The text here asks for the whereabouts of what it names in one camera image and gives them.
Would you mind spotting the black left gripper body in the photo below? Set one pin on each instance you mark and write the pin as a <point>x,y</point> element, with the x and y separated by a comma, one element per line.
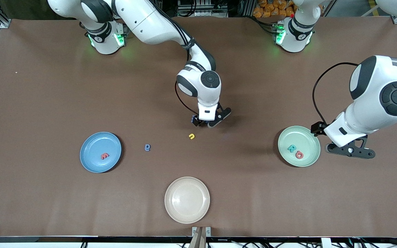
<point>317,128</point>

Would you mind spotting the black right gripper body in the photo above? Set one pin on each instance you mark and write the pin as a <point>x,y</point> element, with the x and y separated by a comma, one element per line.
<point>195,120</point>

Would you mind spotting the teal foam letter R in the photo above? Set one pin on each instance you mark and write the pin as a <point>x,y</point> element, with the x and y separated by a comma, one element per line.
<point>291,149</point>

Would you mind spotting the pink foam letter Q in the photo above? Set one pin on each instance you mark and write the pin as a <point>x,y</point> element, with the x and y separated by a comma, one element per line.
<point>296,155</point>

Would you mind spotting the pink foam letter w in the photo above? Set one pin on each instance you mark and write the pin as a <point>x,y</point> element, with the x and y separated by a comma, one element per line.
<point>104,156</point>

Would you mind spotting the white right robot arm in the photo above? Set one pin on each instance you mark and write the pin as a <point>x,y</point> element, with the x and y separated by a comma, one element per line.
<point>150,20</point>

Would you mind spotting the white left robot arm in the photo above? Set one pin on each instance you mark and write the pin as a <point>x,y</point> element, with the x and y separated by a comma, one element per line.
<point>374,103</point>

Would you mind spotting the yellow foam letter u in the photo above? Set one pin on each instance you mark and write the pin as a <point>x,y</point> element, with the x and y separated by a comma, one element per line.
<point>193,136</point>

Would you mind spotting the pale green round plate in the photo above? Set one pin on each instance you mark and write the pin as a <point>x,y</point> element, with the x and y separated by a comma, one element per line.
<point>305,137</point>

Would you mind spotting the grey-blue foam letter a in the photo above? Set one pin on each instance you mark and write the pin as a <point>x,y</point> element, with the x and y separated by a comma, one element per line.
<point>147,150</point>

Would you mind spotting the beige round plate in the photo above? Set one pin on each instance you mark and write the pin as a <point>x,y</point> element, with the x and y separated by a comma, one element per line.
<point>187,199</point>

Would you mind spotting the blue round plate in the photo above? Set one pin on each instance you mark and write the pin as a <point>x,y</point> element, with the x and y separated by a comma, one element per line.
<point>95,144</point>

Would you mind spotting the brown wooden slat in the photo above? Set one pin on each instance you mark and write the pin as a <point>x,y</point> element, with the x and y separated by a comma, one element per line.
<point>198,241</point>

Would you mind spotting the metal equipment rack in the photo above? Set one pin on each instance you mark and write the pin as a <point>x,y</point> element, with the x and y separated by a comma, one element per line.
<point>202,7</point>

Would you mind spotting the orange objects pile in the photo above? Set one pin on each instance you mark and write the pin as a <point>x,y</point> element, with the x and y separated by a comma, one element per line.
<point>267,10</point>

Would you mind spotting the metal table edge bracket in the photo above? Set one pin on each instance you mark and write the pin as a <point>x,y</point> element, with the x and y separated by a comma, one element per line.
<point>208,231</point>

